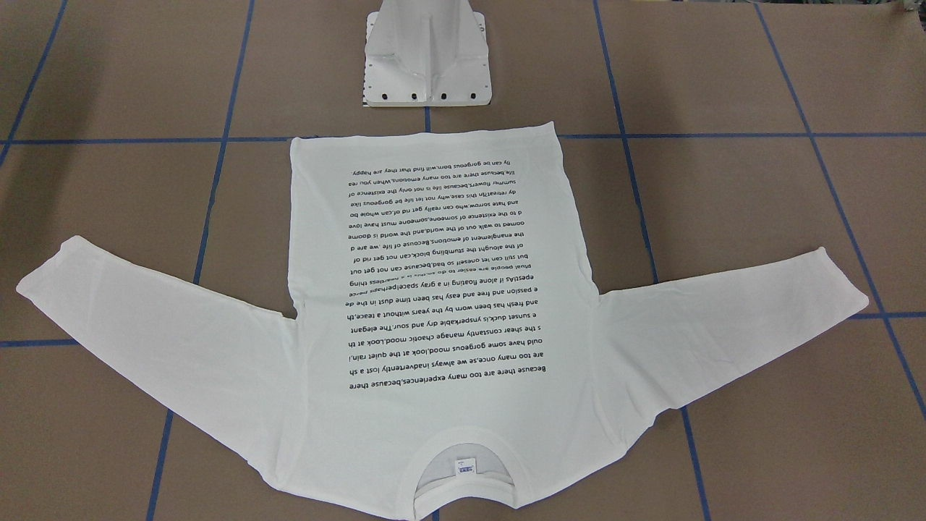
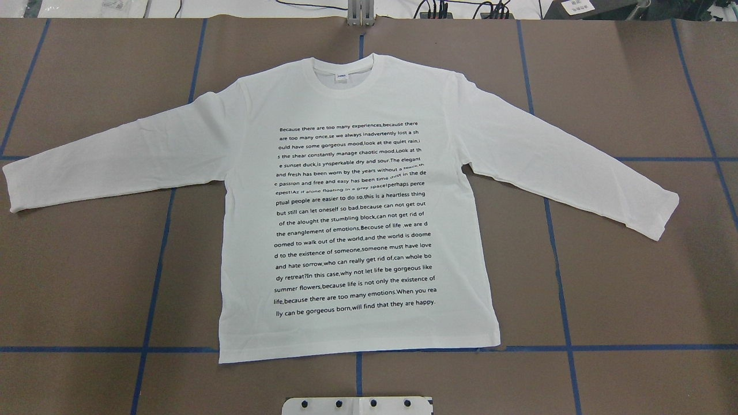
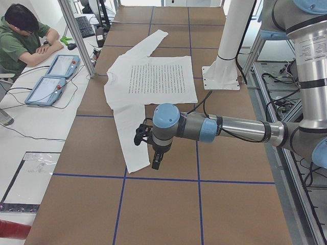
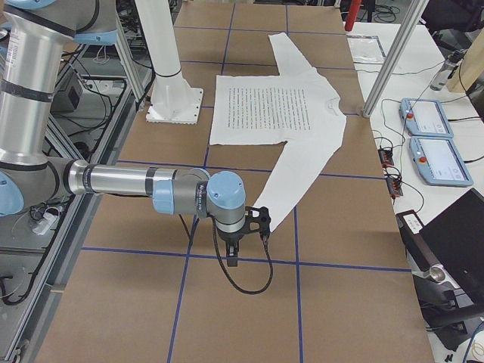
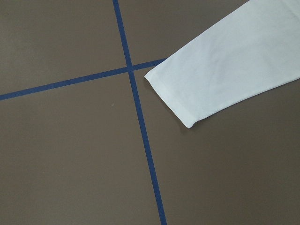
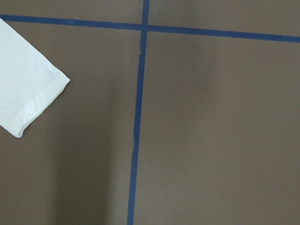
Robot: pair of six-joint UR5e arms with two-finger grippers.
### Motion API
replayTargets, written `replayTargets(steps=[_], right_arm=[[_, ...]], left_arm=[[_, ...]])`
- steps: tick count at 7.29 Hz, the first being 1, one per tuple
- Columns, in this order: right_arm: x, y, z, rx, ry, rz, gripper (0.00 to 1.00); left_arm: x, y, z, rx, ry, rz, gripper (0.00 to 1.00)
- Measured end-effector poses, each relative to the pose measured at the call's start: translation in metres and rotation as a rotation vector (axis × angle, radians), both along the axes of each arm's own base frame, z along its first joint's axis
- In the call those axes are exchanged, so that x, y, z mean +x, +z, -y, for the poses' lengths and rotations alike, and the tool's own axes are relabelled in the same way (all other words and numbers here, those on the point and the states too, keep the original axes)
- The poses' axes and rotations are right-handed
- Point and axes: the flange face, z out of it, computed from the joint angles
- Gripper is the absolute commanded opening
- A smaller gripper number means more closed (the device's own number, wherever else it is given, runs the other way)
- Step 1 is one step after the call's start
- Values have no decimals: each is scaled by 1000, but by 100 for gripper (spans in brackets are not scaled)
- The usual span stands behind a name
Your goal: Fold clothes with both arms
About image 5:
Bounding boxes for white long-sleeve printed shirt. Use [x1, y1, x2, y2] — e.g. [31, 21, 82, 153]
[145, 0, 300, 128]

